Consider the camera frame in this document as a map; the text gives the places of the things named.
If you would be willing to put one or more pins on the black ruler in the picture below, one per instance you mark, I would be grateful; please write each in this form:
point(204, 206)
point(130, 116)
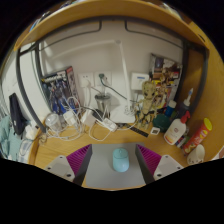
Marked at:
point(139, 131)

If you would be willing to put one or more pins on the white mug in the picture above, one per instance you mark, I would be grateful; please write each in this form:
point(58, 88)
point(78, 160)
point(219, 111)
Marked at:
point(196, 155)

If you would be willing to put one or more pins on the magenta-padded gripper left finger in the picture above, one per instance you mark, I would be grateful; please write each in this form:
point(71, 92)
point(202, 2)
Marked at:
point(63, 168)

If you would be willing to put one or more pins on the white red-pump lotion bottle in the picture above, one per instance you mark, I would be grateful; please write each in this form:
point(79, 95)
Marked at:
point(174, 131)

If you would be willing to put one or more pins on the blue model kit box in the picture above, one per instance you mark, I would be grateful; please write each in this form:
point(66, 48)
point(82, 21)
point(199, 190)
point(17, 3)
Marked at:
point(60, 90)

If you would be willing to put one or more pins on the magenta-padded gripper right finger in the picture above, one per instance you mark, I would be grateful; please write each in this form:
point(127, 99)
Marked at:
point(165, 166)

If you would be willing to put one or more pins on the red chips can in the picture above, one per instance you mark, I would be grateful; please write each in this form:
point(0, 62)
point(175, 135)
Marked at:
point(198, 135)

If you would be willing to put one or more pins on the brown tree figure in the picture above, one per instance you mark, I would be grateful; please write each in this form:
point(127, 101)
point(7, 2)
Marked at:
point(146, 103)

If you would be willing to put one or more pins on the teal cloth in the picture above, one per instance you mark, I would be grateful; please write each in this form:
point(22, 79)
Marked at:
point(8, 136)

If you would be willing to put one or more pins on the clear plastic jar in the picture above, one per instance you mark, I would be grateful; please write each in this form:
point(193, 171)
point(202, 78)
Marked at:
point(53, 122)

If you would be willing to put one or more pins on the black hanging bag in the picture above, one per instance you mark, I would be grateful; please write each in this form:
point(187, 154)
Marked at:
point(16, 113)

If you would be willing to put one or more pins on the glass cup dark lid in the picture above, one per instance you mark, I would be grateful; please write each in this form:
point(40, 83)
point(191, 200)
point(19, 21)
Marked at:
point(102, 105)

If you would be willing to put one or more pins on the colourful printed figure box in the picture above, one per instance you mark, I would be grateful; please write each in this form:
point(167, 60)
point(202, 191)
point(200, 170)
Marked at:
point(165, 66)

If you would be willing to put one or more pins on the blue spray bottle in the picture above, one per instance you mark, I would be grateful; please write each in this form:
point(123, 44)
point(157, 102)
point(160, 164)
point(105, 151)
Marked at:
point(185, 106)

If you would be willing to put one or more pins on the wooden shelf unit black frame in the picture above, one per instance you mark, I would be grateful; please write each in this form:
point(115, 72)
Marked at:
point(110, 13)

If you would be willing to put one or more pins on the light blue computer mouse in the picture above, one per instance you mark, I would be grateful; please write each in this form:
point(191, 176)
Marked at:
point(120, 160)

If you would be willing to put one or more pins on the white charger block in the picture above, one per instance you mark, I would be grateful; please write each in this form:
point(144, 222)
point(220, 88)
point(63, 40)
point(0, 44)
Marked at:
point(70, 117)

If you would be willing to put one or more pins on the white crumpled tissue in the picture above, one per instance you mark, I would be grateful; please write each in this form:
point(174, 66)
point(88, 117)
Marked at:
point(31, 132)

